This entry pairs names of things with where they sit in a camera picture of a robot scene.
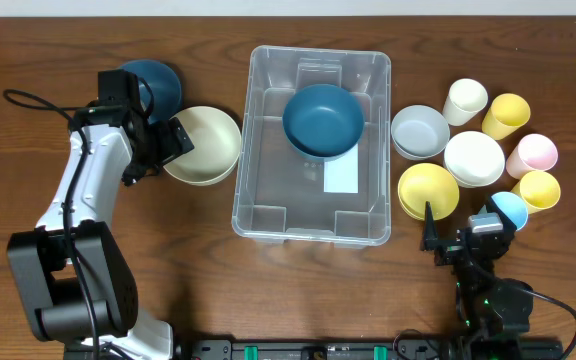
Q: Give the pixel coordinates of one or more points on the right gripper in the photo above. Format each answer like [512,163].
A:
[452,251]

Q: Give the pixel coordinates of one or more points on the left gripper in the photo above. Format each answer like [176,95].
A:
[169,141]

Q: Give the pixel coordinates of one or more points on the cream large bowl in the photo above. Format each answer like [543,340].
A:
[217,143]

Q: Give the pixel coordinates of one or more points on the dark blue bowl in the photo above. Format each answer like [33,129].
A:
[165,86]
[323,121]

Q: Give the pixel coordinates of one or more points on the pink cup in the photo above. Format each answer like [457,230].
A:
[534,152]

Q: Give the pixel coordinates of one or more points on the yellow cup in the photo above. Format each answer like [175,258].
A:
[507,113]
[539,191]

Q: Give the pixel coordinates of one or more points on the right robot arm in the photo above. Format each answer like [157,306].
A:
[495,311]

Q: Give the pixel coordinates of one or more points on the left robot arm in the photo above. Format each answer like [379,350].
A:
[75,286]

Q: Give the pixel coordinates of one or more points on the yellow small bowl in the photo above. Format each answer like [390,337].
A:
[427,182]

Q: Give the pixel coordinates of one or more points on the light blue cup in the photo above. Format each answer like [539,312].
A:
[513,207]

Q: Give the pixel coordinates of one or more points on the white small bowl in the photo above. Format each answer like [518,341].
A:
[474,159]

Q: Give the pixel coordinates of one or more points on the grey small bowl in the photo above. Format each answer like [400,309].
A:
[419,132]

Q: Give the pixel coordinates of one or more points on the clear plastic storage bin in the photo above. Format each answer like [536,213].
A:
[279,193]

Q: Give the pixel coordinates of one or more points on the cream cup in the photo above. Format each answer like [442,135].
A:
[466,97]

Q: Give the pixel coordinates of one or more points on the white label in bin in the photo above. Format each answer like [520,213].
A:
[341,174]

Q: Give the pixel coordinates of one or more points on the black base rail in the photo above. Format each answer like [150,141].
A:
[402,348]

